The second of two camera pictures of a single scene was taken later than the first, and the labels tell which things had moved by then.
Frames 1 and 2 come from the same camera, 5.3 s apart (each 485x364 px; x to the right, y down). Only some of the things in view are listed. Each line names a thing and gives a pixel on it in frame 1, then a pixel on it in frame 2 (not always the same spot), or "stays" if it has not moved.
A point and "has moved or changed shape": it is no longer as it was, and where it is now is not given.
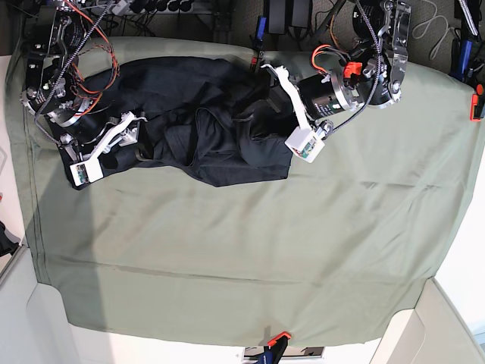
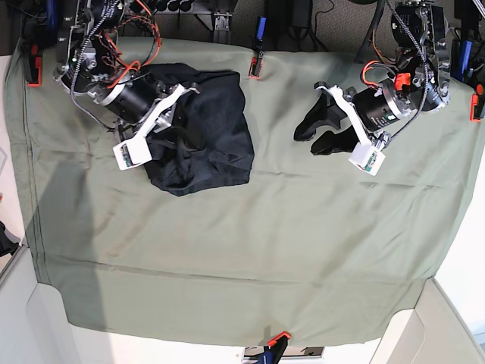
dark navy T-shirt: [206, 118] has moved or changed shape
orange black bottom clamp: [277, 346] stays
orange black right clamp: [477, 103] stays
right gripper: [321, 129] -> [327, 111]
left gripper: [120, 130] -> [139, 145]
